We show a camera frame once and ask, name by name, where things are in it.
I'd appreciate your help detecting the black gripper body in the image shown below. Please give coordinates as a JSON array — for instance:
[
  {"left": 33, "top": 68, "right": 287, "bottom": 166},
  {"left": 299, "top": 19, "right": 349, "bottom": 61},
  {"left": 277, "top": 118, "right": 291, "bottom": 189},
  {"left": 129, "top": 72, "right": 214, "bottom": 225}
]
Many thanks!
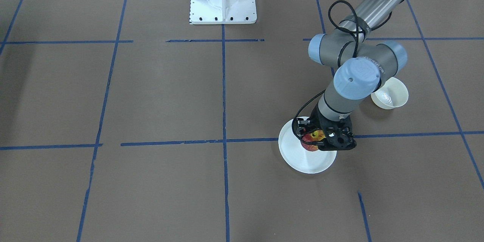
[{"left": 309, "top": 106, "right": 357, "bottom": 151}]

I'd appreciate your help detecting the red yellow apple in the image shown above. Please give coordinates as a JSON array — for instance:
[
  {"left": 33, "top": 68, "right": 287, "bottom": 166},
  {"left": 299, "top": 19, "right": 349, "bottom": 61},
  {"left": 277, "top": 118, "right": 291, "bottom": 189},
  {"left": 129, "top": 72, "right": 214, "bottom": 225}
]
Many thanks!
[{"left": 301, "top": 130, "right": 326, "bottom": 152}]

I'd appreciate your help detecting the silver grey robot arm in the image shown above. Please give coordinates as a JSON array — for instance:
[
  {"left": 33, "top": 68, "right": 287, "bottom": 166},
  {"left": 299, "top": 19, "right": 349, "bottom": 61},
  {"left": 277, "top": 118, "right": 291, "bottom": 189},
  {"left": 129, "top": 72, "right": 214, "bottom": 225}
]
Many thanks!
[{"left": 292, "top": 0, "right": 408, "bottom": 151}]

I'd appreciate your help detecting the white round plate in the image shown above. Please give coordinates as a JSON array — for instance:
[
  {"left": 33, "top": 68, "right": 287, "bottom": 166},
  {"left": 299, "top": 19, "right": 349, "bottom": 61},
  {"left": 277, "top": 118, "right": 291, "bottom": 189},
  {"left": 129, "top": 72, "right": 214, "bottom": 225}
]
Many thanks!
[{"left": 278, "top": 120, "right": 337, "bottom": 174}]

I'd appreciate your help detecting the cream white bowl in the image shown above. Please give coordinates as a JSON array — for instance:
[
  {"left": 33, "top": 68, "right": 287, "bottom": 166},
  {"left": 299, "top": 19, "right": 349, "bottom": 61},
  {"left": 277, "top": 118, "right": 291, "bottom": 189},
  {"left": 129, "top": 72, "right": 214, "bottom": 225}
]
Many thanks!
[{"left": 371, "top": 77, "right": 409, "bottom": 110}]

